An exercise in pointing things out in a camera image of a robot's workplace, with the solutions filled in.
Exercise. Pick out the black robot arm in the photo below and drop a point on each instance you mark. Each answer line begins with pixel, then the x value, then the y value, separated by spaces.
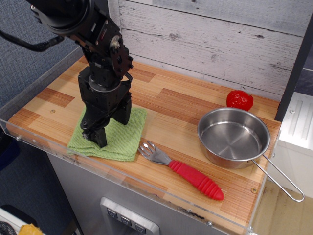
pixel 105 83

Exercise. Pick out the green cloth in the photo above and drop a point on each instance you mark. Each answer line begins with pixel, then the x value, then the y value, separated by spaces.
pixel 122 140

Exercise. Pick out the red toy strawberry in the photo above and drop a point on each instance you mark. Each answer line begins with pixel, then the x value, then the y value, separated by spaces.
pixel 239 99

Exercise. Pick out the silver button panel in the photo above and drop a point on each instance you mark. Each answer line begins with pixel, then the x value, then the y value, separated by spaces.
pixel 125 221

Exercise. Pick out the stainless steel pan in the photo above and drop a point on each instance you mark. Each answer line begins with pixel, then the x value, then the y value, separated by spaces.
pixel 234 138

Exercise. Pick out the dark grey right post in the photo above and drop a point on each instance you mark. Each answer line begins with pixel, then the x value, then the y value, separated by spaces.
pixel 296 72

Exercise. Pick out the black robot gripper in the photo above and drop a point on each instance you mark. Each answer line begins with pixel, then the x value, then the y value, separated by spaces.
pixel 102 104

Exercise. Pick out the yellow object bottom left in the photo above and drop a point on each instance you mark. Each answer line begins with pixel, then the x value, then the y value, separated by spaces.
pixel 30 229

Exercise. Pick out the clear acrylic guard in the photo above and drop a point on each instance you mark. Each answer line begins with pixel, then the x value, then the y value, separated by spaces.
pixel 175 103

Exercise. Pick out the red handled metal fork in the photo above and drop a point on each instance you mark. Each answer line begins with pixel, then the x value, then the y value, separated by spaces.
pixel 201 182

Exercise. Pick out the white appliance at right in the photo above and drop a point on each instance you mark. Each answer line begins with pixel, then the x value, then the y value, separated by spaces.
pixel 293 152

